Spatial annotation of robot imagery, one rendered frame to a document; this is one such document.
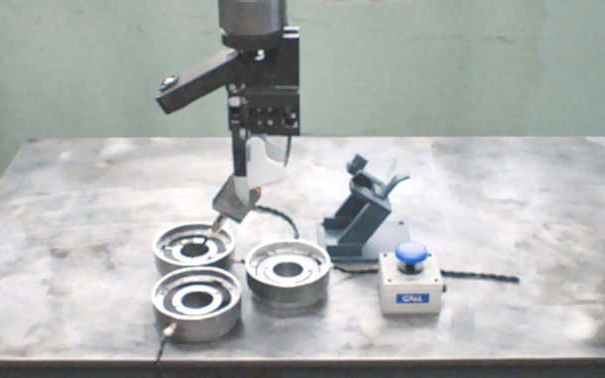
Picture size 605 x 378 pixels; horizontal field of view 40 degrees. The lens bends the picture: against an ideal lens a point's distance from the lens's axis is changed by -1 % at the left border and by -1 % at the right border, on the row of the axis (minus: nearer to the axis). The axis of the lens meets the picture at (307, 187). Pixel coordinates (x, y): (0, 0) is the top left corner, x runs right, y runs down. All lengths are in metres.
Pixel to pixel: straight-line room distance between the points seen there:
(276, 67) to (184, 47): 1.71
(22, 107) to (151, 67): 0.44
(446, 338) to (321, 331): 0.15
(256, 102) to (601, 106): 2.02
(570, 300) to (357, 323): 0.27
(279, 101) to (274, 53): 0.05
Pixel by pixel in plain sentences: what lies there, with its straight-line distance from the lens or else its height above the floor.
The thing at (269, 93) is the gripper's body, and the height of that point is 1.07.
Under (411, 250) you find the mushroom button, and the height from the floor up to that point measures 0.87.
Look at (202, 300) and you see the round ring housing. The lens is 1.04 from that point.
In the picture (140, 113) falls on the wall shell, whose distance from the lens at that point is 2.74.
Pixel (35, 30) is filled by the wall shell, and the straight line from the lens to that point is 2.72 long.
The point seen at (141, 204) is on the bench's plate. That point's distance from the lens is 1.28.
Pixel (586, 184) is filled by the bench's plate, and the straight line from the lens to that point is 1.39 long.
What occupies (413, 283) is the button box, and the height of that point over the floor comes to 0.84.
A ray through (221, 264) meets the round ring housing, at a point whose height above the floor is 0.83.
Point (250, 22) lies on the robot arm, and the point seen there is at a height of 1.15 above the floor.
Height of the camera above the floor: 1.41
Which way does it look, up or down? 28 degrees down
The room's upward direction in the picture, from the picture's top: straight up
